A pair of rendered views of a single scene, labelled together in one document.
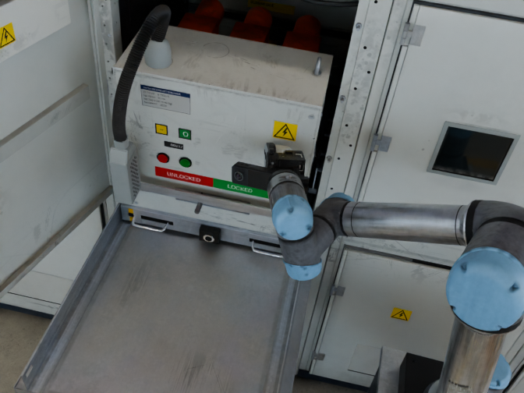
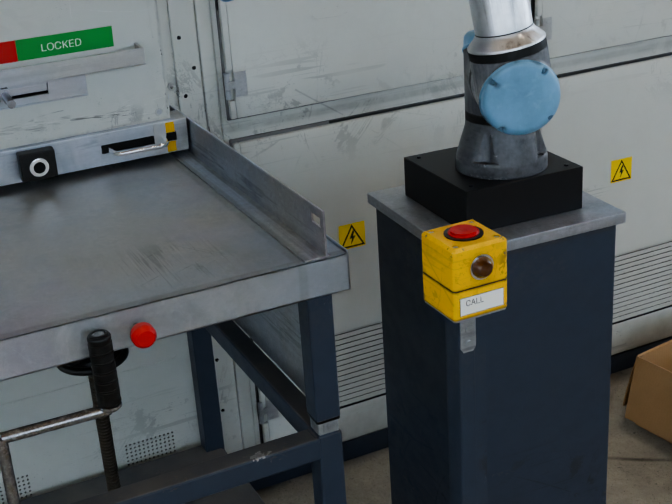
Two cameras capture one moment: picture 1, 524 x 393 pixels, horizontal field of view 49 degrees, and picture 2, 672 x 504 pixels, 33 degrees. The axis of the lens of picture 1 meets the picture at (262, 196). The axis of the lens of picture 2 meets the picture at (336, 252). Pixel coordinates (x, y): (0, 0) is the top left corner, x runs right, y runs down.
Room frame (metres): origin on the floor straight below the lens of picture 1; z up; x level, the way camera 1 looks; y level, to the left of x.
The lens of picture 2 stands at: (-0.70, 0.65, 1.44)
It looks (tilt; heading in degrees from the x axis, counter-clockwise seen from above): 23 degrees down; 329
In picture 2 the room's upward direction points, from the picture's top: 4 degrees counter-clockwise
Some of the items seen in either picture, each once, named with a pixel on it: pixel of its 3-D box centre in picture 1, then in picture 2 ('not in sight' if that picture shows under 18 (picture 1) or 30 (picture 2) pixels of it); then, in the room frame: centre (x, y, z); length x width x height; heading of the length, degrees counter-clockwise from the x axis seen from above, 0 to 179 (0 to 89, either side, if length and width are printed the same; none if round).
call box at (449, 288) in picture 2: not in sight; (464, 269); (0.34, -0.16, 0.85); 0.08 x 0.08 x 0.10; 84
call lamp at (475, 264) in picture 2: not in sight; (484, 268); (0.29, -0.15, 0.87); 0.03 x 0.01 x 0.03; 84
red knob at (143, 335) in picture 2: not in sight; (141, 332); (0.55, 0.20, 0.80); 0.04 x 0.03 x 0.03; 174
